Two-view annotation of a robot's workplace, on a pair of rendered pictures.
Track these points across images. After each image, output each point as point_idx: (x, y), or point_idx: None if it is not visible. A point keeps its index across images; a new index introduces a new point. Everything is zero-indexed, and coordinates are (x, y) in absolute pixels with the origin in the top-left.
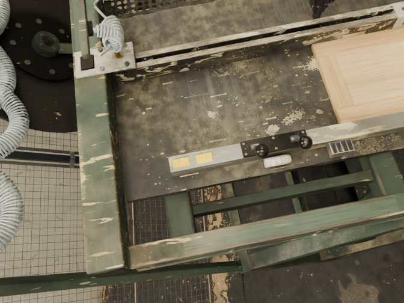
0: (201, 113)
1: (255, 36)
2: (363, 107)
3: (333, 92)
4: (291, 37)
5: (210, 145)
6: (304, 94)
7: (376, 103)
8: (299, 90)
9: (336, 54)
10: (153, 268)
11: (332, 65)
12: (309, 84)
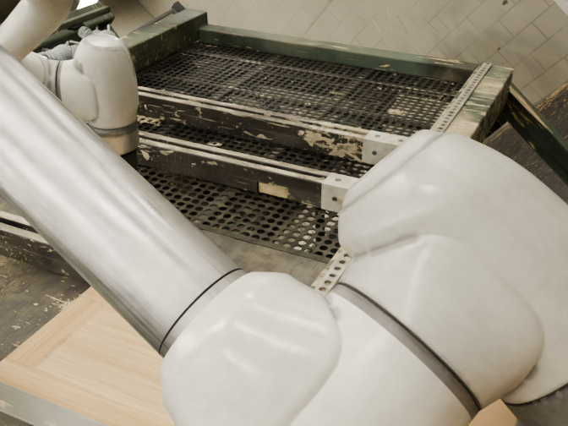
0: None
1: (34, 229)
2: (36, 377)
3: (32, 340)
4: None
5: None
6: (8, 327)
7: (57, 383)
8: (12, 319)
9: (106, 305)
10: None
11: (81, 312)
12: (32, 321)
